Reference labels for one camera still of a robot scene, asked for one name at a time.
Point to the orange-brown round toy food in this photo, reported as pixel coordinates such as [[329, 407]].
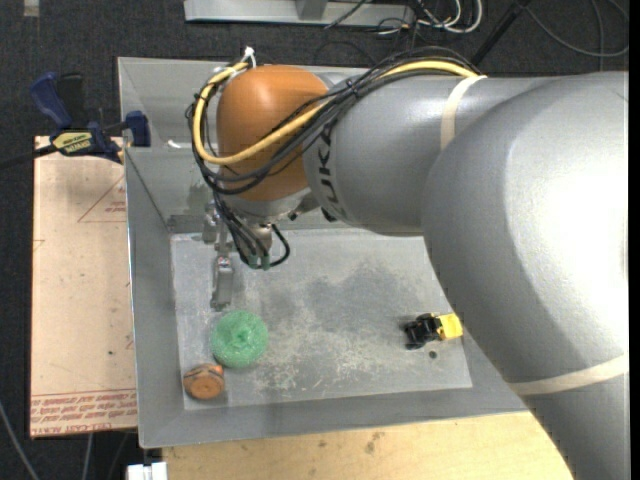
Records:
[[203, 381]]

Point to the green mesh scrubber ball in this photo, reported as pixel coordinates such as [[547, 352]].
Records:
[[239, 339]]

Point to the brown cardboard board, red print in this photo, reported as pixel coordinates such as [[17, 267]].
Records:
[[80, 288]]

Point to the grey metal bin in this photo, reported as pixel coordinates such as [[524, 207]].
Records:
[[325, 368]]

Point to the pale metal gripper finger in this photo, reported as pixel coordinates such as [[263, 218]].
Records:
[[209, 228], [222, 285]]

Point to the yellow and black toy vehicle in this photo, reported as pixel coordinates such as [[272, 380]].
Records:
[[434, 329]]

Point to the black cylinder on white bracket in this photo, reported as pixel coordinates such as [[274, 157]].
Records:
[[294, 214]]

